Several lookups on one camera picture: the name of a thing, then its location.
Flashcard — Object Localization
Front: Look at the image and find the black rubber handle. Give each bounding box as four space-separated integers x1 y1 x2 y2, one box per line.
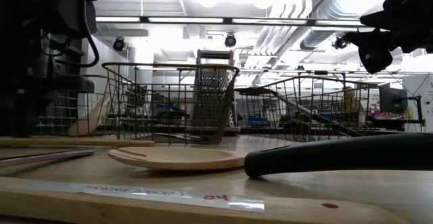
243 131 433 179

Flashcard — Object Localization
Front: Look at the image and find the blue storage bin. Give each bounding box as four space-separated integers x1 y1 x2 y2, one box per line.
248 114 271 129

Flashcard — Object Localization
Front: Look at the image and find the long ceiling light bar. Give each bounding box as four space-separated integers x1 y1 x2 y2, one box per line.
95 15 366 28

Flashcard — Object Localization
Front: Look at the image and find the wooden spoon head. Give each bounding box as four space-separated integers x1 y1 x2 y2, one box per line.
107 145 252 171

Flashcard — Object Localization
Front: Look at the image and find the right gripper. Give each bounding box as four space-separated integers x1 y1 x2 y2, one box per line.
344 0 422 74

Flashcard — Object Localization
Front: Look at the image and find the pink steel box grater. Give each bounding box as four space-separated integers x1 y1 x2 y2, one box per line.
187 49 242 137

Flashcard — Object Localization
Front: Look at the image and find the black computer monitor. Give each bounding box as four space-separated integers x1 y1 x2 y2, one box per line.
378 83 409 114

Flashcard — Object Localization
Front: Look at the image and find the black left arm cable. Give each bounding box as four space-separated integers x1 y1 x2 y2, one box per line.
40 12 101 69

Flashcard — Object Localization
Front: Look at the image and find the person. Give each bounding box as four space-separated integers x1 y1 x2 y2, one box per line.
341 86 360 114

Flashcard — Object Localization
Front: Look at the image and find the black slotted spatula steel shaft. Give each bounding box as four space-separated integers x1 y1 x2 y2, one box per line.
235 86 363 137

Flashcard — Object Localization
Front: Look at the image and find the long wooden spatula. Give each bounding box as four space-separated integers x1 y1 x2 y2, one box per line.
66 93 114 137

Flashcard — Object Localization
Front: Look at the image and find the black monitor stand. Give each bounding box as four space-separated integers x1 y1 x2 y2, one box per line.
407 94 426 127

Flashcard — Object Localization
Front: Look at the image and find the black hanging ceiling device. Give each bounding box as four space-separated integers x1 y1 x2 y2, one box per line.
332 34 352 50

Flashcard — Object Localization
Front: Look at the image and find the pink box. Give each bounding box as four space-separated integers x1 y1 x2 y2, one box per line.
374 111 403 120

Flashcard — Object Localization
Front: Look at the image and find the gold wire basket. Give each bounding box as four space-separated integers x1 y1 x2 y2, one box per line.
101 62 241 144
235 74 379 143
35 74 118 137

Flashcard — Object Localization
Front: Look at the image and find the iridescent knife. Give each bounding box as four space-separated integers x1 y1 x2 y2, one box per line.
0 149 95 169
154 131 207 141

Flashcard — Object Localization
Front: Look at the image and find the white poster board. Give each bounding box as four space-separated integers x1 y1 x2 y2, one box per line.
402 74 433 133

